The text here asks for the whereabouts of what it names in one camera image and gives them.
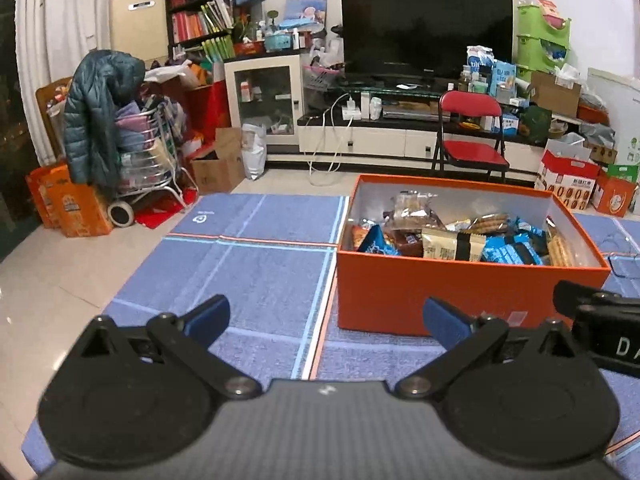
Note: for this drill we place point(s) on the blue black snack packet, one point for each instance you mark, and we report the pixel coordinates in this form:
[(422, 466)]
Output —
[(376, 244), (512, 252)]

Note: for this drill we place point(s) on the dark bookshelf with books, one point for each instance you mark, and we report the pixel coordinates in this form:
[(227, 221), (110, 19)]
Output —
[(197, 10)]

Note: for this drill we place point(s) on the red white carton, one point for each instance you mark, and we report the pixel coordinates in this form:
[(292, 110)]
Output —
[(565, 185)]

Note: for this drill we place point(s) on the eyeglasses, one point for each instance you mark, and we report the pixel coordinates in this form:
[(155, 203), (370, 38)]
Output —
[(625, 258)]

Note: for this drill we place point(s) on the white curtain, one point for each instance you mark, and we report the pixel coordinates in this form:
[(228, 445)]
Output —
[(60, 35)]

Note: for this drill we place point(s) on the white power strip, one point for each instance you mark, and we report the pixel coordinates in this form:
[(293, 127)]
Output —
[(351, 112)]

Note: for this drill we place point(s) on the brown snack packet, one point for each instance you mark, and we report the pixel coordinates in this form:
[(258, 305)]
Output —
[(407, 244)]

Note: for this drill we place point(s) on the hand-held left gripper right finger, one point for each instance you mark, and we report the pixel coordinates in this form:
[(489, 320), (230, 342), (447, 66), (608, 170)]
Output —
[(445, 322)]

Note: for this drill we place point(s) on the blue picture poster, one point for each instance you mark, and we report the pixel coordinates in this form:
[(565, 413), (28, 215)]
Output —
[(305, 10)]

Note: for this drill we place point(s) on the clear round cookie packet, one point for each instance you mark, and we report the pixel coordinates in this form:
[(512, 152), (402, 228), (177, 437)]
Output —
[(487, 224)]

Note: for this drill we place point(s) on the red paper bag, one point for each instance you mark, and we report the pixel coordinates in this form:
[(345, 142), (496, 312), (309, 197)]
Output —
[(210, 110)]

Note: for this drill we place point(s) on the white plastic sack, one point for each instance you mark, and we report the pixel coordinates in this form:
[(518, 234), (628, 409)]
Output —
[(254, 152)]

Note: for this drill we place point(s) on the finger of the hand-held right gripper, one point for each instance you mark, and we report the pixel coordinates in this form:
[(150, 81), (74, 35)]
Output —
[(570, 296)]

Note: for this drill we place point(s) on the standing air conditioner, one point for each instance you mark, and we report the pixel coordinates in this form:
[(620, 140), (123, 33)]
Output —
[(137, 15)]

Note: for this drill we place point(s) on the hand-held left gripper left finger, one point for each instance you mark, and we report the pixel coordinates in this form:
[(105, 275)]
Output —
[(207, 317)]

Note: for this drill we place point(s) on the orange gift box green top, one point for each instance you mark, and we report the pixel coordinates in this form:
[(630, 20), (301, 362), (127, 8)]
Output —
[(615, 195)]

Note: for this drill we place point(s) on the blue white carton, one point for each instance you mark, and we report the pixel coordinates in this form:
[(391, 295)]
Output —
[(504, 80)]

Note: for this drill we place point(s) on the tan cracker packet red edges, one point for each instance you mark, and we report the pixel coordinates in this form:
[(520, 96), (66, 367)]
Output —
[(559, 247)]

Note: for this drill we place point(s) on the large brown cardboard box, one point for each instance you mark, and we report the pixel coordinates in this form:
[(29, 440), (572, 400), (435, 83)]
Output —
[(555, 95)]

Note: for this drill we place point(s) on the orange cardboard box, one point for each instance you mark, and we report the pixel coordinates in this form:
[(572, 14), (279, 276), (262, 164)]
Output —
[(425, 295)]

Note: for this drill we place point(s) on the blue checked tablecloth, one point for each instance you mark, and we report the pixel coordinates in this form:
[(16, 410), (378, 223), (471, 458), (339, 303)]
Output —
[(250, 260)]

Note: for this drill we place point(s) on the green plastic drawer tower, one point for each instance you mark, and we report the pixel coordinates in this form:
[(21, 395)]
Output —
[(537, 45)]

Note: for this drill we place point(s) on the red folding chair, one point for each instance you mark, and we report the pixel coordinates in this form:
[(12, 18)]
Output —
[(470, 107)]

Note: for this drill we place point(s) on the white glass door cabinet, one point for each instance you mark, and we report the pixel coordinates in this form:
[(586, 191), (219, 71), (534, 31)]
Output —
[(262, 90)]

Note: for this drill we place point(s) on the dark green down jacket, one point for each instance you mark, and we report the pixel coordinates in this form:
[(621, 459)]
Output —
[(97, 120)]

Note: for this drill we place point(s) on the black television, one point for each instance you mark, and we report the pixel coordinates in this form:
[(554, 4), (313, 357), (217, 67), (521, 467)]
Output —
[(425, 25)]

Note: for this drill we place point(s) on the open brown cardboard box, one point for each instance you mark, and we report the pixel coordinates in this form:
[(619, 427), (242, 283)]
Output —
[(217, 170)]

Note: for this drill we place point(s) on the clear cracker packet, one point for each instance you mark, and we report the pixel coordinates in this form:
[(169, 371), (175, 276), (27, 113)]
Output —
[(415, 210)]

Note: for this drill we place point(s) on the white chest freezer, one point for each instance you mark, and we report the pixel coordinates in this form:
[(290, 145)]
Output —
[(620, 95)]

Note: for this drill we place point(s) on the tan packet black band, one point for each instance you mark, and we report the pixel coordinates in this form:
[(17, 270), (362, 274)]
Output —
[(450, 247)]

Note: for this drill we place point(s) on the black white tv stand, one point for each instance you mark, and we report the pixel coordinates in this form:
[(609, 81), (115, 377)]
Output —
[(380, 142)]

